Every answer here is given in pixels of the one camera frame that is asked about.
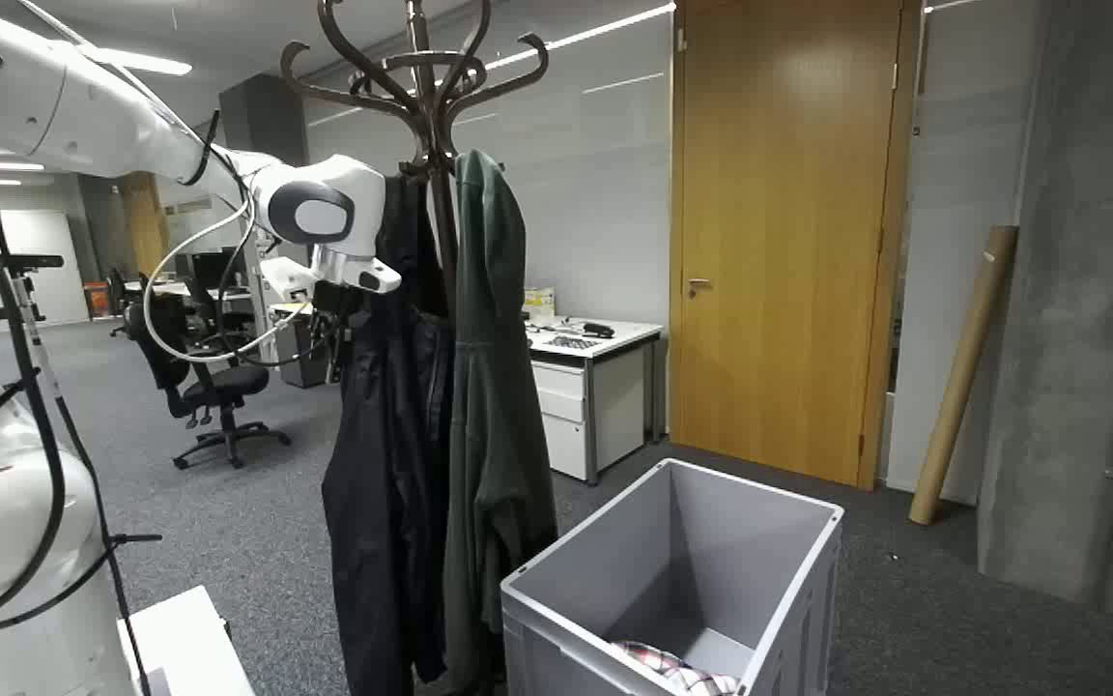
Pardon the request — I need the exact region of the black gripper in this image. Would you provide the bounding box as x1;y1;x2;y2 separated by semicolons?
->
306;273;378;324

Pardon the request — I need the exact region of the black office chair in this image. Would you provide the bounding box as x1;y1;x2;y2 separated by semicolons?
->
118;286;297;474

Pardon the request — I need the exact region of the dark navy jacket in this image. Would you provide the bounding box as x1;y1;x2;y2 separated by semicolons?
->
317;165;460;696

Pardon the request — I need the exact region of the yellow desk item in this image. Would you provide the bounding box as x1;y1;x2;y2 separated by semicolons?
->
521;282;560;324

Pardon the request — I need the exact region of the dark wooden coat rack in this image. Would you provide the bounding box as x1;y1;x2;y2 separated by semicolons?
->
277;0;552;311

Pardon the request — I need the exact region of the light wooden door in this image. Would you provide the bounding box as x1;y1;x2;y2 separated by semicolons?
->
670;0;920;495
118;171;174;282

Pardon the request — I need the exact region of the ceiling LED strip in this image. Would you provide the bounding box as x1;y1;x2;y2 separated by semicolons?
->
484;0;681;73

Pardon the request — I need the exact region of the grey plastic crate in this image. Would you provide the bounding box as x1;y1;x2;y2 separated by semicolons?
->
500;457;848;696

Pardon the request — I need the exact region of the patterned cloth in crate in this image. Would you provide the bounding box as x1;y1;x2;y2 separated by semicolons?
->
608;639;748;696

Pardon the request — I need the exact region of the long cardboard tube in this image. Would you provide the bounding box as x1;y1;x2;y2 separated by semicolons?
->
905;224;1026;528

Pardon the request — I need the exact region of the thin white gripper cable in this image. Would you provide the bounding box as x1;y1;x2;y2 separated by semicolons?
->
138;190;323;371

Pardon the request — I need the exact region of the black camera stand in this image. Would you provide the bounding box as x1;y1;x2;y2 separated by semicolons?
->
0;247;70;327

